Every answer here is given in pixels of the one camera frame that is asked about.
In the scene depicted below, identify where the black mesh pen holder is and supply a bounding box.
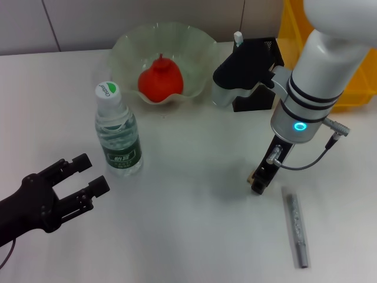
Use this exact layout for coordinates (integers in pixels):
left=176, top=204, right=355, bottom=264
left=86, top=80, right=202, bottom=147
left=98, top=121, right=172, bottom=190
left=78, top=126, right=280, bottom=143
left=232, top=37, right=285, bottom=113

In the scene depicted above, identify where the grey left gripper cable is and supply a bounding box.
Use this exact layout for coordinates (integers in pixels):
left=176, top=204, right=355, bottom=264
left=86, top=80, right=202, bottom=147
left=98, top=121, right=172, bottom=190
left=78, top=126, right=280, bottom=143
left=0, top=238, right=16, bottom=268

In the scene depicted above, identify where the grey right gripper cable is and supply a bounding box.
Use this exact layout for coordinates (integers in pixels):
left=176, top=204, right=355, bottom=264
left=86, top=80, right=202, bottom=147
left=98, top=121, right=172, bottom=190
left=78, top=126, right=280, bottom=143
left=266, top=117, right=352, bottom=171

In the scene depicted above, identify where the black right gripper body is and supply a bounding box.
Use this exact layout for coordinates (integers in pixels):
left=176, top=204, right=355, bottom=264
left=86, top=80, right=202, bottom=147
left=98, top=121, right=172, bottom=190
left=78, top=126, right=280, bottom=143
left=255, top=134, right=295, bottom=179

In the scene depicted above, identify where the clear green-label water bottle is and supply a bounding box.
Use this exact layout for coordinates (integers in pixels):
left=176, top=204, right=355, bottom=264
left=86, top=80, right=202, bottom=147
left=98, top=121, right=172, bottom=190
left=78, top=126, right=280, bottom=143
left=94, top=81, right=144, bottom=177

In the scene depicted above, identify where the red pear-shaped fruit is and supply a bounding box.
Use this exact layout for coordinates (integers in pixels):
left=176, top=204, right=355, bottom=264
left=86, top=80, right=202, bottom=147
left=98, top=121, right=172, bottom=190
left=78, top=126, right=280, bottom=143
left=137, top=52, right=185, bottom=104

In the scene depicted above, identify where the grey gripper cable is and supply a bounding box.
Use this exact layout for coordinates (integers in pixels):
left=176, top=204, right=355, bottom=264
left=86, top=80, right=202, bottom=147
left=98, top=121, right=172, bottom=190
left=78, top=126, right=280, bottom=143
left=0, top=238, right=16, bottom=268
left=266, top=117, right=352, bottom=171

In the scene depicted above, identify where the pale green wavy fruit bowl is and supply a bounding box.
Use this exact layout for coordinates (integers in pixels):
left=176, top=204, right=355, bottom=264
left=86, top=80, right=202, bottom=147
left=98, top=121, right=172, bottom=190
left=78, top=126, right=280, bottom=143
left=107, top=21, right=223, bottom=107

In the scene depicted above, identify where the grey pen in clear sleeve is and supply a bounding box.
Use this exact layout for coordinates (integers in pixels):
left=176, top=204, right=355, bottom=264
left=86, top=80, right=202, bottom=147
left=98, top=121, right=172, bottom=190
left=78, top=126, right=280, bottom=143
left=281, top=186, right=310, bottom=269

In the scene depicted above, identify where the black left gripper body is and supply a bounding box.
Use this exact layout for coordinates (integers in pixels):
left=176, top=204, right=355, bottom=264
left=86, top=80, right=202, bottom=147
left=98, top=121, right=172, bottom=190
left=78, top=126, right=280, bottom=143
left=0, top=172, right=58, bottom=247

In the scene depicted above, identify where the yellow plastic storage bin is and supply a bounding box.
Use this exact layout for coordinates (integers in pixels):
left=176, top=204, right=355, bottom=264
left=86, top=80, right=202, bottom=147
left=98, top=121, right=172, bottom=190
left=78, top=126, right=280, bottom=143
left=276, top=0, right=377, bottom=113

